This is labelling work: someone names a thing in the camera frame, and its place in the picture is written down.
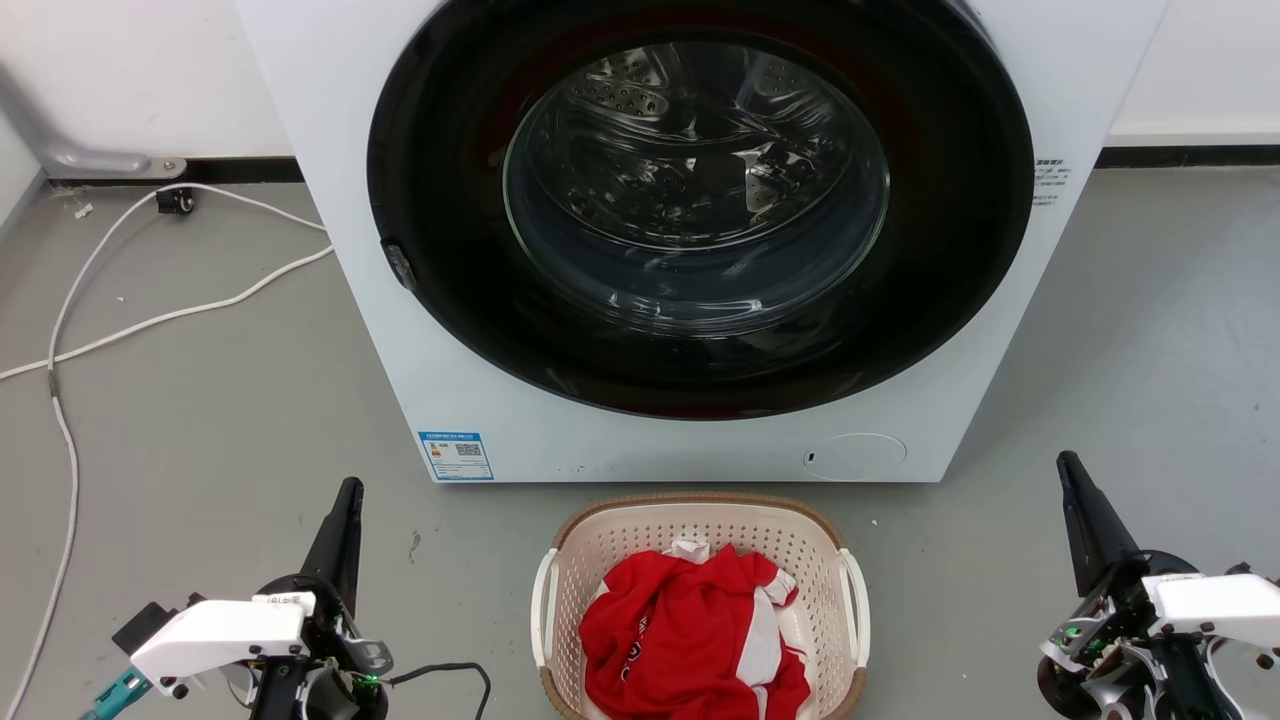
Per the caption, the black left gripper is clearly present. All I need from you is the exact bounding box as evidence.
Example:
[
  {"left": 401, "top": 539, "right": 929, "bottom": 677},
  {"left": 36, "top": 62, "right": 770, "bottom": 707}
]
[{"left": 250, "top": 478, "right": 393, "bottom": 720}]

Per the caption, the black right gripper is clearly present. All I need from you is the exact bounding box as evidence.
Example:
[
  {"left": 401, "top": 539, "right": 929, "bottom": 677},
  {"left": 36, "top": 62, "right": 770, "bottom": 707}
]
[{"left": 1037, "top": 451, "right": 1241, "bottom": 720}]

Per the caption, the beige perforated plastic laundry basket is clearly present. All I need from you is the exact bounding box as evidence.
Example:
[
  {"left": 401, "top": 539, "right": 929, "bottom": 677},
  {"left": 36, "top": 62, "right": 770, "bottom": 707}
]
[{"left": 530, "top": 492, "right": 871, "bottom": 720}]

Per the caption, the blue energy label sticker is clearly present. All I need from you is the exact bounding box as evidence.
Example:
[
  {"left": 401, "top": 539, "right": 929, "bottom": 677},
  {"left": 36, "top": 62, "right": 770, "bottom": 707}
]
[{"left": 418, "top": 431, "right": 495, "bottom": 482}]

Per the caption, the round white filter cover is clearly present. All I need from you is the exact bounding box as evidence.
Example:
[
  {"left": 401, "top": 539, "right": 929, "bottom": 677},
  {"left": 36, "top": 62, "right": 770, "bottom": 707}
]
[{"left": 803, "top": 433, "right": 908, "bottom": 482}]

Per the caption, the white front-load washing machine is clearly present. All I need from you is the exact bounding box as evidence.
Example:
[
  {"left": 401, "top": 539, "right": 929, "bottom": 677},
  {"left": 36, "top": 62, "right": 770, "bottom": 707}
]
[{"left": 235, "top": 0, "right": 1169, "bottom": 484}]

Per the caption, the black round glass washer door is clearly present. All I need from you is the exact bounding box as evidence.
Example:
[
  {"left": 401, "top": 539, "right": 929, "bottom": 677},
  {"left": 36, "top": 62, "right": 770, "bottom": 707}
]
[{"left": 367, "top": 0, "right": 1035, "bottom": 421}]

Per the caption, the red and white garment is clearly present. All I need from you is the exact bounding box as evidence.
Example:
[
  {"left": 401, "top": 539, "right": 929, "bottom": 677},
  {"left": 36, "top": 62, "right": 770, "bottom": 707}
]
[{"left": 578, "top": 540, "right": 813, "bottom": 720}]

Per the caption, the grey metal floor pipe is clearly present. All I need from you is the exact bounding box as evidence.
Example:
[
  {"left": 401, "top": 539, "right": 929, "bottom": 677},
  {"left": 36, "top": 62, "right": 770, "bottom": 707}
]
[{"left": 0, "top": 62, "right": 188, "bottom": 182}]

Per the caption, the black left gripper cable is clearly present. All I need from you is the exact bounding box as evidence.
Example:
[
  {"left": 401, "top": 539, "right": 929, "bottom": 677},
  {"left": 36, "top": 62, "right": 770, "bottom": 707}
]
[{"left": 385, "top": 661, "right": 493, "bottom": 720}]

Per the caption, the teal cable connector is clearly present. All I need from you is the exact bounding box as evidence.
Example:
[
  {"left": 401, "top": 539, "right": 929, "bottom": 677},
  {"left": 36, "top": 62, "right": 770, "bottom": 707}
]
[{"left": 80, "top": 668, "right": 153, "bottom": 720}]

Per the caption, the white straight floor cable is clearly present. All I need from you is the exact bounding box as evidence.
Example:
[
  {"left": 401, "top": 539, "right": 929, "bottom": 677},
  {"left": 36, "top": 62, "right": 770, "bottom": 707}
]
[{"left": 0, "top": 245, "right": 335, "bottom": 382}]

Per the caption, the long white looping floor cable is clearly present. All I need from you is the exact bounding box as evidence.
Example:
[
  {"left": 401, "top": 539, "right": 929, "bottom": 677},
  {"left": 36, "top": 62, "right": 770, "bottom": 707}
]
[{"left": 0, "top": 183, "right": 330, "bottom": 720}]

